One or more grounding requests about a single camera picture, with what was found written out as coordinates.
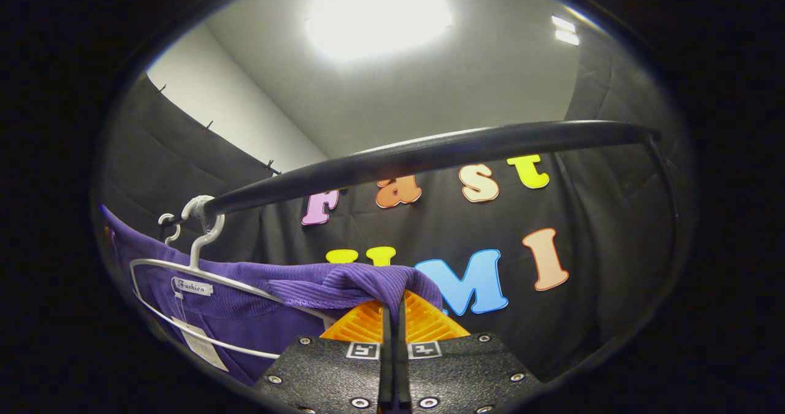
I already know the black backdrop cloth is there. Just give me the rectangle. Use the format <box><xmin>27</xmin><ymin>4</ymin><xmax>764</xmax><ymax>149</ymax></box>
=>
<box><xmin>98</xmin><ymin>25</ymin><xmax>697</xmax><ymax>384</ymax></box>

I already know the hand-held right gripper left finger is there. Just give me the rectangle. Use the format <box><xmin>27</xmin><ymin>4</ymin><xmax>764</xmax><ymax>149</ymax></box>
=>
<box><xmin>255</xmin><ymin>301</ymin><xmax>393</xmax><ymax>414</ymax></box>

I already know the large ceiling light panel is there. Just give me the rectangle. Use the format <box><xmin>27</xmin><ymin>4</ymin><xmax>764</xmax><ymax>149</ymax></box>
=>
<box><xmin>305</xmin><ymin>0</ymin><xmax>454</xmax><ymax>62</ymax></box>

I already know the white paper hang tag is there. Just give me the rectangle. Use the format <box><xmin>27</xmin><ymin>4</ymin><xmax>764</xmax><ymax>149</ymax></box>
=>
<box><xmin>172</xmin><ymin>316</ymin><xmax>229</xmax><ymax>373</ymax></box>

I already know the white clothes hanger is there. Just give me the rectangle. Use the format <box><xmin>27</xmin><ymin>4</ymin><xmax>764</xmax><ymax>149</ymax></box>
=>
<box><xmin>158</xmin><ymin>213</ymin><xmax>182</xmax><ymax>246</ymax></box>
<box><xmin>129</xmin><ymin>195</ymin><xmax>338</xmax><ymax>361</ymax></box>

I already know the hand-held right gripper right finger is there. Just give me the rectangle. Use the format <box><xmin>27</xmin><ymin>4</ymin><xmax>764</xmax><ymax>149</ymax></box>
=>
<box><xmin>396</xmin><ymin>291</ymin><xmax>543</xmax><ymax>414</ymax></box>

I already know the purple corduroy jacket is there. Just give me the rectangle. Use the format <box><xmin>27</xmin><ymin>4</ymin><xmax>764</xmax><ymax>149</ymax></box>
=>
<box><xmin>101</xmin><ymin>205</ymin><xmax>443</xmax><ymax>387</ymax></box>

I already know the black clothes rack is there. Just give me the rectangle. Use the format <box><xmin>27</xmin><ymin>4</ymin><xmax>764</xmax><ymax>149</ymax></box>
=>
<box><xmin>163</xmin><ymin>120</ymin><xmax>683</xmax><ymax>341</ymax></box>

